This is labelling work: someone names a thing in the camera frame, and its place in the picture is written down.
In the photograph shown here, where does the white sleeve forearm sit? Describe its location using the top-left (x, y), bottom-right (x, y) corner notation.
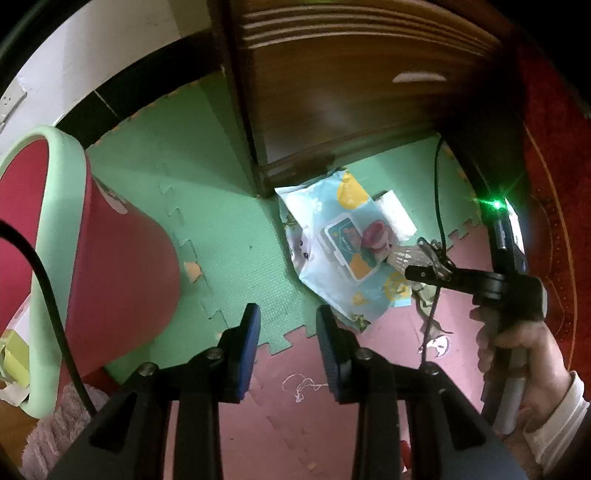
top-left (504, 371), bottom-right (590, 479)

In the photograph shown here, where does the right hand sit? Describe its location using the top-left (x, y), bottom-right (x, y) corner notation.
top-left (469, 306), bottom-right (574, 437)

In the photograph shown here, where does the metal spring clamp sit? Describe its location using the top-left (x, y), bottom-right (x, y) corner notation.
top-left (417, 237), bottom-right (456, 280)

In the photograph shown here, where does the grey fluffy rug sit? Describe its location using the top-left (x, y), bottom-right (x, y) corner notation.
top-left (20, 384), bottom-right (90, 479)

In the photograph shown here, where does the white shuttlecock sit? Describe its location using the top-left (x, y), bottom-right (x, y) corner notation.
top-left (386, 246), bottom-right (436, 274)

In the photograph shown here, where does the pink tape roll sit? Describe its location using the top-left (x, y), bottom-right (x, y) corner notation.
top-left (362, 220), bottom-right (396, 253)

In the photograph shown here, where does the red bin green rim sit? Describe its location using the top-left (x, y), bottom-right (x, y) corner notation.
top-left (0, 125), bottom-right (182, 419)

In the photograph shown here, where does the blue wet wipes pack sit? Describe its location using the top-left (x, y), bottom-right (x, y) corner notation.
top-left (276, 170), bottom-right (412, 330)

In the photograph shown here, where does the red bedding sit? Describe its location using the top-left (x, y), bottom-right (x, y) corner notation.
top-left (520, 47), bottom-right (590, 382)

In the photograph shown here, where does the dark wooden cabinet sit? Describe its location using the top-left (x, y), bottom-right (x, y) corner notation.
top-left (208, 1), bottom-right (511, 197)

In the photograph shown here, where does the thin black cable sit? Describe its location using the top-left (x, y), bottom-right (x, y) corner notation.
top-left (417, 135), bottom-right (449, 365)

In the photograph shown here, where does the white string scrap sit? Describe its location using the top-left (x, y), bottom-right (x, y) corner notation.
top-left (280, 373), bottom-right (329, 404)

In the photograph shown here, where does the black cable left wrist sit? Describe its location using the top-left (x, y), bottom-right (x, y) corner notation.
top-left (0, 220), bottom-right (99, 418)

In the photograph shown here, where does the white wall socket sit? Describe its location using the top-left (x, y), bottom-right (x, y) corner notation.
top-left (0, 78), bottom-right (27, 124)

